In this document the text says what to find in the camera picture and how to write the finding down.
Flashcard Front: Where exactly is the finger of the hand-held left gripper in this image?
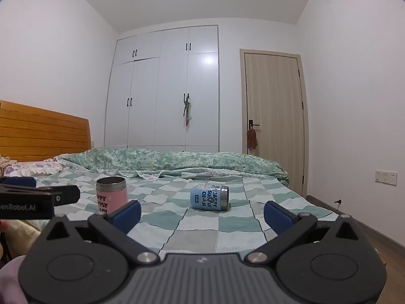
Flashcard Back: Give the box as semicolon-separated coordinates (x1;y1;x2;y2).
0;177;37;189
0;184;80;206

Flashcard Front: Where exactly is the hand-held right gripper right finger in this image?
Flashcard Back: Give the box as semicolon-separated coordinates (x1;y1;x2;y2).
247;201;368;264

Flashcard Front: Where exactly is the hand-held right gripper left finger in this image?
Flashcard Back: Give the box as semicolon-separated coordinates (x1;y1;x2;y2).
39;200;159;264

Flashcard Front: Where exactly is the blue printed metal cup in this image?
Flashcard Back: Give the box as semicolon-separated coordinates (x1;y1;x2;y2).
190;184;229;211

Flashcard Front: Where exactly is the pink printed metal cup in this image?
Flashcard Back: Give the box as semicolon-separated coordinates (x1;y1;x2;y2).
96;177;129;216

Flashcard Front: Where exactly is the purple floral pillow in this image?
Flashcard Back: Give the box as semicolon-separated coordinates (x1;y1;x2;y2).
0;160;74;178

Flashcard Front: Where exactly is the cream cloth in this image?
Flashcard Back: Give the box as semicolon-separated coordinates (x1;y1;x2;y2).
6;219;44;258

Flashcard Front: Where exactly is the wooden bed headboard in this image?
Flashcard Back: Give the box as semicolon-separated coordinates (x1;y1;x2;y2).
0;100;92;162

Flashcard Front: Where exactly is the green checked bed sheet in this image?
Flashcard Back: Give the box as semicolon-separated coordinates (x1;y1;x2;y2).
32;165;340;254

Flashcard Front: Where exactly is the green floral quilt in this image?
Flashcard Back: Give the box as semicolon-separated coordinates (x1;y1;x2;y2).
59;147;290;188

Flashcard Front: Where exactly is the pink clothing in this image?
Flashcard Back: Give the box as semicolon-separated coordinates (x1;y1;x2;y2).
0;255;31;304

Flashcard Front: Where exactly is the beige wooden door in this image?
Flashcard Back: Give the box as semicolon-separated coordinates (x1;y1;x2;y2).
239;49;309;197

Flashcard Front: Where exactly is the green hanging ornament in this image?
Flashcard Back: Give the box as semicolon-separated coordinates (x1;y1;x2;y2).
182;93;193;130

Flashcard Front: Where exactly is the white wardrobe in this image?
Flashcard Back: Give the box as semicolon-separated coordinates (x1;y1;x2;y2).
104;25;220;153

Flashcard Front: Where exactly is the white wall socket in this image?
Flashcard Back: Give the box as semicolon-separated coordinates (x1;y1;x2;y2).
375;170;398;185

